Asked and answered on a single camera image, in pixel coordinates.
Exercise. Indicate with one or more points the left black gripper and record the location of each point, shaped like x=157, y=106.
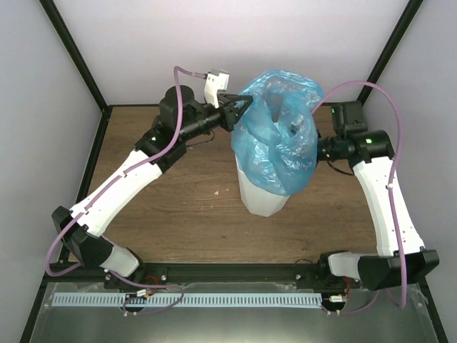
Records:
x=230, y=113

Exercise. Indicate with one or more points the blue plastic trash bag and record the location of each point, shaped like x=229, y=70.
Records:
x=275, y=141

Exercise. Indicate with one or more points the white plastic trash bin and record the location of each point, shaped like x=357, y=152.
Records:
x=257, y=200

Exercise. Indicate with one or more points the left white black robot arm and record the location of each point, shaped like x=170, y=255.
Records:
x=180, y=119

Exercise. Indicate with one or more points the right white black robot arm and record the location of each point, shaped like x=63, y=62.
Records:
x=370, y=156

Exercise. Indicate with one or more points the grey metal front plate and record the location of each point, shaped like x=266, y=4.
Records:
x=366, y=317

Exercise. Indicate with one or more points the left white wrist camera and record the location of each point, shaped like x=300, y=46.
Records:
x=216, y=80

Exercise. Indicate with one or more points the black mounting rail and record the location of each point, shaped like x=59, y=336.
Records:
x=303, y=275

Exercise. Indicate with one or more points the light blue slotted cable duct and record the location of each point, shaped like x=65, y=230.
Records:
x=204, y=300

